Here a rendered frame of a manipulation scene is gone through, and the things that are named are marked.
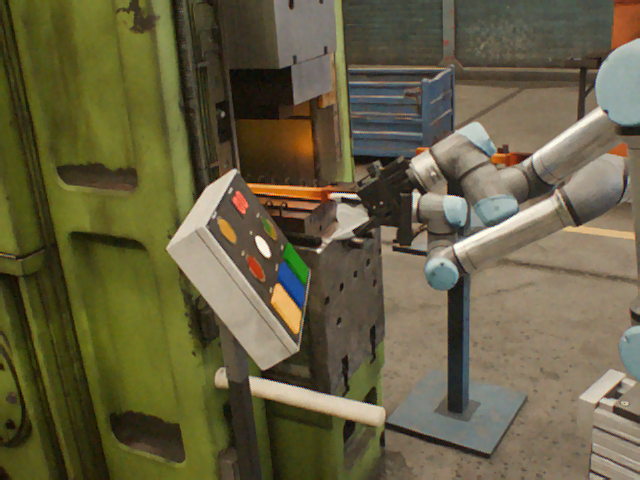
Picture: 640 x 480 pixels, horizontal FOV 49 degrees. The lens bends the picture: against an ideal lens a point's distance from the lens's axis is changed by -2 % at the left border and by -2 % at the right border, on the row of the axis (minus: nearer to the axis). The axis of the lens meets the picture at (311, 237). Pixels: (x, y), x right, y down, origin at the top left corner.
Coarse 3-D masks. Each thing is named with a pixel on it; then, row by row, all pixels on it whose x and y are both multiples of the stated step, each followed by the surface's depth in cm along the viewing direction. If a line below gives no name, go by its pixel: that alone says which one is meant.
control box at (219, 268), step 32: (224, 192) 133; (192, 224) 121; (256, 224) 139; (192, 256) 117; (224, 256) 117; (256, 256) 129; (224, 288) 119; (256, 288) 121; (224, 320) 122; (256, 320) 121; (256, 352) 123; (288, 352) 123
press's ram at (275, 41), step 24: (240, 0) 161; (264, 0) 158; (288, 0) 162; (312, 0) 172; (240, 24) 163; (264, 24) 160; (288, 24) 163; (312, 24) 173; (240, 48) 165; (264, 48) 162; (288, 48) 164; (312, 48) 174; (336, 48) 185
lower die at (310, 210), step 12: (264, 204) 190; (276, 204) 190; (288, 204) 189; (300, 204) 188; (312, 204) 187; (324, 204) 189; (336, 204) 196; (276, 216) 184; (288, 216) 183; (300, 216) 182; (312, 216) 184; (324, 216) 190; (288, 228) 184; (300, 228) 182; (312, 228) 185; (324, 228) 191
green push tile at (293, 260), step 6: (288, 246) 147; (288, 252) 145; (294, 252) 148; (288, 258) 143; (294, 258) 146; (300, 258) 149; (288, 264) 142; (294, 264) 144; (300, 264) 147; (294, 270) 143; (300, 270) 145; (306, 270) 149; (300, 276) 143; (306, 276) 147
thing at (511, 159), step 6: (420, 150) 231; (492, 156) 218; (498, 156) 217; (504, 156) 216; (510, 156) 215; (516, 156) 215; (522, 156) 213; (528, 156) 212; (498, 162) 218; (504, 162) 216; (510, 162) 216; (516, 162) 215
